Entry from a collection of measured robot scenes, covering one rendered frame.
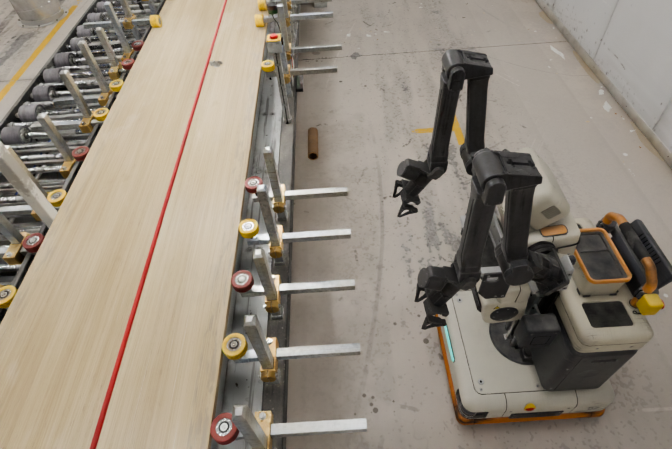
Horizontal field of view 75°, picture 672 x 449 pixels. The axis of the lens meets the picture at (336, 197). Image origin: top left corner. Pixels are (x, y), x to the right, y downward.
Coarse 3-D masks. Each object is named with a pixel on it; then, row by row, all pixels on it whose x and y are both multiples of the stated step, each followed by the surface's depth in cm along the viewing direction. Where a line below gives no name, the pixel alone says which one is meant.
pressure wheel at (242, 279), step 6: (240, 270) 164; (246, 270) 164; (234, 276) 162; (240, 276) 163; (246, 276) 162; (252, 276) 162; (234, 282) 161; (240, 282) 161; (246, 282) 160; (252, 282) 162; (234, 288) 161; (240, 288) 159; (246, 288) 160
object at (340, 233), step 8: (296, 232) 185; (304, 232) 185; (312, 232) 185; (320, 232) 184; (328, 232) 184; (336, 232) 184; (344, 232) 184; (248, 240) 184; (256, 240) 183; (264, 240) 184; (288, 240) 184; (296, 240) 184; (304, 240) 185; (312, 240) 185
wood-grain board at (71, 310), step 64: (192, 0) 332; (256, 0) 326; (192, 64) 268; (256, 64) 264; (128, 128) 228; (192, 128) 225; (128, 192) 196; (192, 192) 194; (64, 256) 174; (128, 256) 172; (192, 256) 170; (64, 320) 154; (192, 320) 152; (0, 384) 140; (64, 384) 139; (128, 384) 138; (192, 384) 137; (0, 448) 127; (64, 448) 127; (128, 448) 126; (192, 448) 125
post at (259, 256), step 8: (256, 256) 142; (264, 256) 144; (256, 264) 145; (264, 264) 145; (264, 272) 149; (264, 280) 152; (272, 280) 157; (264, 288) 156; (272, 288) 156; (272, 296) 161; (280, 312) 170
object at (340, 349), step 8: (344, 344) 151; (352, 344) 151; (248, 352) 151; (280, 352) 151; (288, 352) 150; (296, 352) 150; (304, 352) 150; (312, 352) 150; (320, 352) 150; (328, 352) 150; (336, 352) 149; (344, 352) 149; (352, 352) 150; (240, 360) 150; (248, 360) 151; (256, 360) 151
